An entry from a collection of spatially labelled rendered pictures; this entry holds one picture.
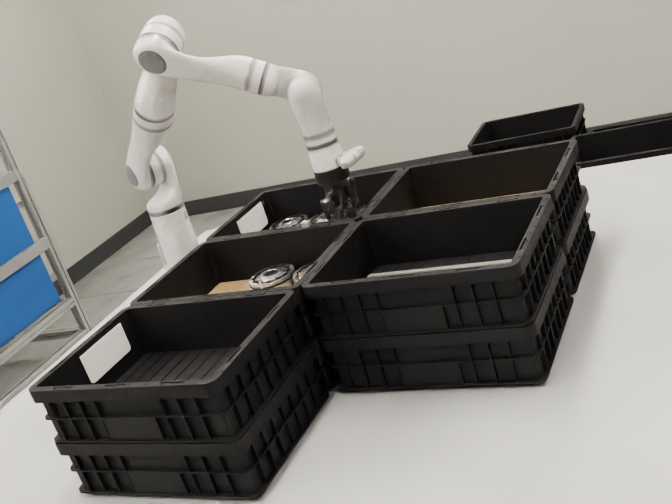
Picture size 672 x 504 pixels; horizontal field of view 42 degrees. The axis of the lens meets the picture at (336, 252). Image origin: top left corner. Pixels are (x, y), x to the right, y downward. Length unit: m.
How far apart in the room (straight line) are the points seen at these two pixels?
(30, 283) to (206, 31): 2.12
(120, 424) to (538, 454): 0.67
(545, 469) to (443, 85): 3.80
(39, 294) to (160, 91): 2.17
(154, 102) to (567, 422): 1.12
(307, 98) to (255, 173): 3.77
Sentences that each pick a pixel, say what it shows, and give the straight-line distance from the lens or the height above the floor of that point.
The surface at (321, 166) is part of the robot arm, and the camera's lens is 1.85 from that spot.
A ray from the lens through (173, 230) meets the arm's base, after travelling 2.20.
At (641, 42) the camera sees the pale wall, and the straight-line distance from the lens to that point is 4.74.
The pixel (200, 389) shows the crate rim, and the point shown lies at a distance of 1.34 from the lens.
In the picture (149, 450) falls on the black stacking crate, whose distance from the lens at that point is 1.48.
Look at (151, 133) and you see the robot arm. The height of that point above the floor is 1.18.
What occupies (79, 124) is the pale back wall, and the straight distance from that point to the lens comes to 5.71.
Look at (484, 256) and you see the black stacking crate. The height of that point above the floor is 0.83.
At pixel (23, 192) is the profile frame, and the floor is 0.83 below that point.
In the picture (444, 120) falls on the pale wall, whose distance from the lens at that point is 5.00.
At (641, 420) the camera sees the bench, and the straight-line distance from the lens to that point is 1.38.
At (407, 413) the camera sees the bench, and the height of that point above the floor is 0.70.
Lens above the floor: 1.49
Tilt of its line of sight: 20 degrees down
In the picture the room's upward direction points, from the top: 18 degrees counter-clockwise
